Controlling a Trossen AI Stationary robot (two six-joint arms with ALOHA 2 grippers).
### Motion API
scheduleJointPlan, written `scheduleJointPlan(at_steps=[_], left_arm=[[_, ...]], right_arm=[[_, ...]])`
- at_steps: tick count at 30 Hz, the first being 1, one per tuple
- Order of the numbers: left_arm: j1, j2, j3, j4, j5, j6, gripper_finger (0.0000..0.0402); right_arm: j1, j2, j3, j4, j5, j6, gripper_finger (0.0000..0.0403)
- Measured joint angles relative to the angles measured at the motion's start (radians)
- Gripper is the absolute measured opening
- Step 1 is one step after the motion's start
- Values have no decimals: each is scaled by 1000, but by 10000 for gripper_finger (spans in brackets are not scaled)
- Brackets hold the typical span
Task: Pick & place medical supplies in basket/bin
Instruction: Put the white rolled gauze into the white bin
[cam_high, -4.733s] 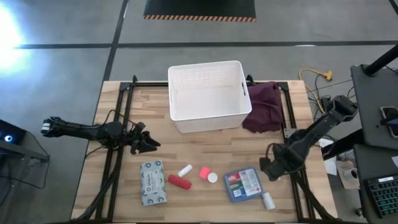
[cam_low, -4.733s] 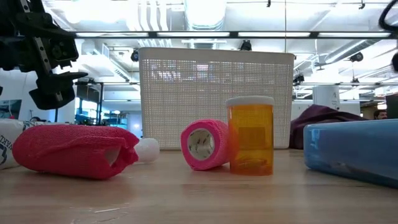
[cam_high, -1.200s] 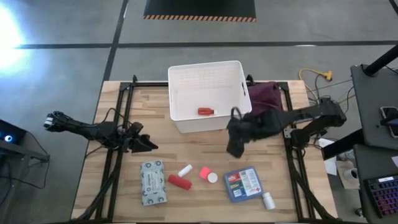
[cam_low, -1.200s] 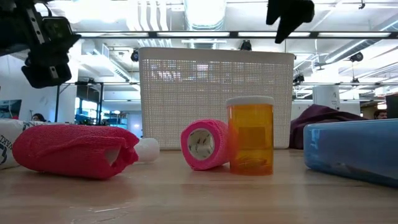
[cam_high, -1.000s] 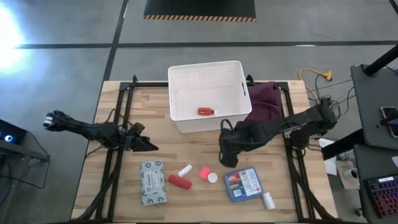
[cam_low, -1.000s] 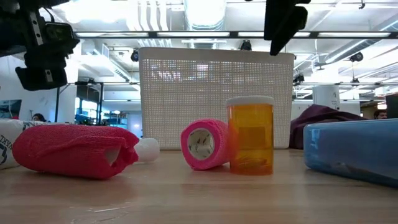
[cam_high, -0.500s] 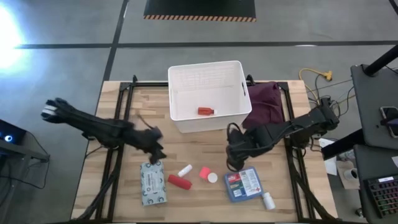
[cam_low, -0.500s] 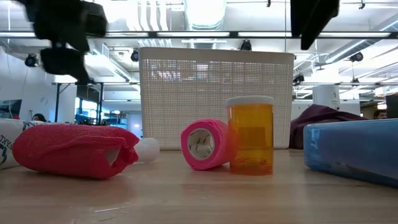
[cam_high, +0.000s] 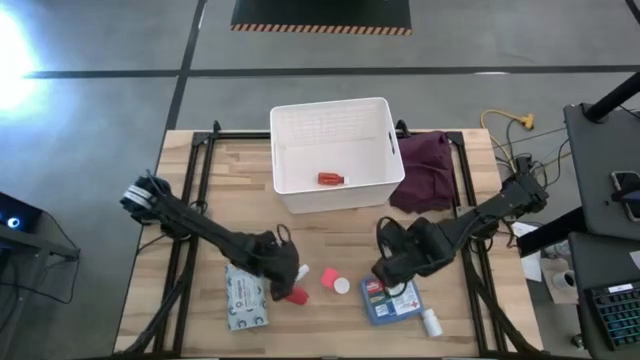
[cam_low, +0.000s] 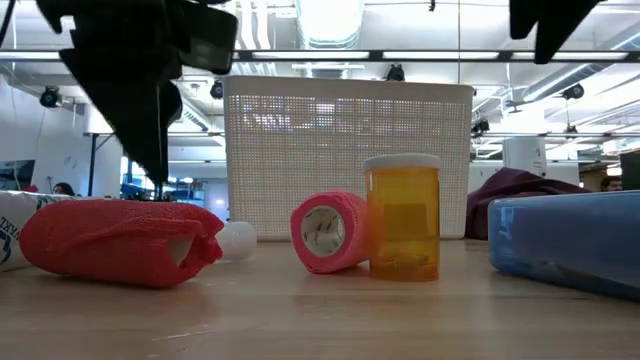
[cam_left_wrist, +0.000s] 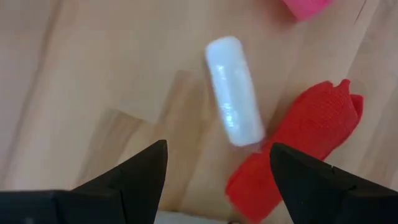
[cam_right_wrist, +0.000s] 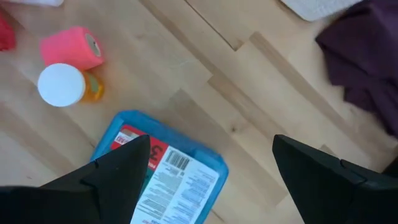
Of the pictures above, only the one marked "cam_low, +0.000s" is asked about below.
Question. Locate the blue plastic box with label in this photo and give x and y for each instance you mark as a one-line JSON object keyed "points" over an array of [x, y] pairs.
{"points": [[570, 240]]}

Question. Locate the white cylindrical column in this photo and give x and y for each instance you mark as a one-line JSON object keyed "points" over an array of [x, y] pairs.
{"points": [[525, 155]]}

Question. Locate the pink bandage roll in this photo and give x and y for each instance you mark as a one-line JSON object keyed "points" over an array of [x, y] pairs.
{"points": [[332, 232]]}

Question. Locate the black vertical frame post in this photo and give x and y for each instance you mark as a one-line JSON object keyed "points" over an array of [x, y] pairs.
{"points": [[92, 165]]}

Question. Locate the black overhead frame rail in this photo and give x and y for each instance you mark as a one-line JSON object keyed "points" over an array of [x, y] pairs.
{"points": [[400, 55]]}

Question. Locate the black ceiling camera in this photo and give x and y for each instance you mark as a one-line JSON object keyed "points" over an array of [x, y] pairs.
{"points": [[50, 97], [573, 91], [480, 126], [395, 73], [217, 90]]}

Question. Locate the white perforated plastic basket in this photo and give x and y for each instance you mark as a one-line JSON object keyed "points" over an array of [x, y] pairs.
{"points": [[300, 160]]}

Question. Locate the silver ventilation duct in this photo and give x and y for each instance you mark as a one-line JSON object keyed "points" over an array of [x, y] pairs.
{"points": [[330, 22]]}

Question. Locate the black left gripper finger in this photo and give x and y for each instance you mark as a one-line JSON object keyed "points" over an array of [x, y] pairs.
{"points": [[125, 110], [170, 105]]}

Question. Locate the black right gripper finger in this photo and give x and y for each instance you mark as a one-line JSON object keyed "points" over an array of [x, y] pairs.
{"points": [[555, 25], [521, 15]]}

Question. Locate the dark monitor screen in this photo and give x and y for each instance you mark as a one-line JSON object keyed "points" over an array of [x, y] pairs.
{"points": [[631, 170]]}

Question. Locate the white printed package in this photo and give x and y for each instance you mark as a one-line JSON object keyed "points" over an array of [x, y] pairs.
{"points": [[12, 220]]}

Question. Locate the amber pill bottle white cap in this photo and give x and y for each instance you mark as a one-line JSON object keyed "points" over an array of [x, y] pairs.
{"points": [[403, 225]]}

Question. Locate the maroon cloth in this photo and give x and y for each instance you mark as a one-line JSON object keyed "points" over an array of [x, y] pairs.
{"points": [[505, 192]]}

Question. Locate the person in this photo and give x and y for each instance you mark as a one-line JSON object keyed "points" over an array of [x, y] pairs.
{"points": [[64, 189], [611, 183]]}

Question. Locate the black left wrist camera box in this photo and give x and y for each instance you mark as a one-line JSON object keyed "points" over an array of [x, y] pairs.
{"points": [[210, 40]]}

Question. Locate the red crushed bandage roll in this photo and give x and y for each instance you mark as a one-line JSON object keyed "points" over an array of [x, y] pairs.
{"points": [[110, 240]]}

